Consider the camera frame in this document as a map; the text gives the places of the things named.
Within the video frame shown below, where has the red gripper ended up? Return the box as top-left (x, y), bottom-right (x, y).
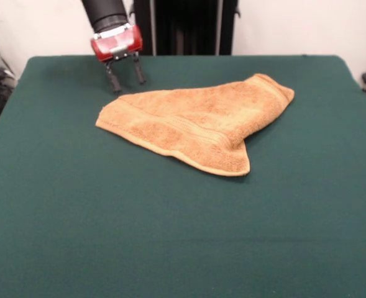
top-left (90, 24), bottom-right (147, 93)

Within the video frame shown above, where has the orange terry towel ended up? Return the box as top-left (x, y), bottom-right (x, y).
top-left (95, 73), bottom-right (295, 177)

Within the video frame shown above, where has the dark green table cloth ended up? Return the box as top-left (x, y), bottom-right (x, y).
top-left (0, 55), bottom-right (366, 298)

